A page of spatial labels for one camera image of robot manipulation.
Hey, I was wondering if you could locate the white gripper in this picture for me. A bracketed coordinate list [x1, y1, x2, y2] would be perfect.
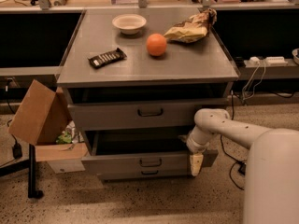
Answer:
[179, 133, 209, 176]

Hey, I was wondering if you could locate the grey drawer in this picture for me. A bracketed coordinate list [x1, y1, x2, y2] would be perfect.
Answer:
[68, 98, 228, 131]
[98, 170, 190, 181]
[81, 131, 219, 174]

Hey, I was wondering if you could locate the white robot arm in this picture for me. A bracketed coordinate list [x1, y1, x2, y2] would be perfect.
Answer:
[186, 108, 299, 224]

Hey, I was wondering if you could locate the grey top drawer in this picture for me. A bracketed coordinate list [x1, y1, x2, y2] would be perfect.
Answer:
[68, 98, 228, 131]

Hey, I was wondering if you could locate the grey bottom drawer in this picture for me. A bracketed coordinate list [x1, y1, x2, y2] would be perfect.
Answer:
[98, 170, 190, 181]

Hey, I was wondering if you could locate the grey drawer cabinet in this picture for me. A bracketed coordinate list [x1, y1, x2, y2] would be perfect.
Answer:
[58, 7, 238, 168]

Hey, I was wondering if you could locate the black power adapter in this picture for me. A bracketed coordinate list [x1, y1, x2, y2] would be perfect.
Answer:
[238, 162, 247, 175]

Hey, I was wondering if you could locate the orange fruit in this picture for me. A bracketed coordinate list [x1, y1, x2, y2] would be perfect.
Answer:
[146, 34, 167, 56]

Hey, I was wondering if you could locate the black snack bar wrapper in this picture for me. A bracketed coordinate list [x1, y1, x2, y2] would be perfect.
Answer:
[88, 48, 127, 69]

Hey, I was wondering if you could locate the yellow brown chip bag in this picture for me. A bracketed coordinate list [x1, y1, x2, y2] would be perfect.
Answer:
[164, 8, 217, 44]

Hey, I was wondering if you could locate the white power strip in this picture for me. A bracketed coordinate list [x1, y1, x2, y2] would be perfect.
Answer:
[249, 57, 288, 67]

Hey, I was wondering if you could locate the green snack packet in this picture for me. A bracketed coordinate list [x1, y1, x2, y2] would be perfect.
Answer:
[56, 131, 72, 145]

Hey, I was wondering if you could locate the white bowl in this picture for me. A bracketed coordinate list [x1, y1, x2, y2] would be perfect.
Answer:
[112, 14, 147, 35]

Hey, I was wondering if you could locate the brown cardboard box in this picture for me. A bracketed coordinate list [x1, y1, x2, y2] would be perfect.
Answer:
[8, 79, 88, 161]

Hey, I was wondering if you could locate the black table leg left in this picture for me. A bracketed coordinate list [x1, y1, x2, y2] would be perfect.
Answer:
[28, 145, 43, 199]

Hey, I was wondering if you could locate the black plug adapter left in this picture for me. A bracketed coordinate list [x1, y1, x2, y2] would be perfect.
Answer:
[12, 143, 22, 159]

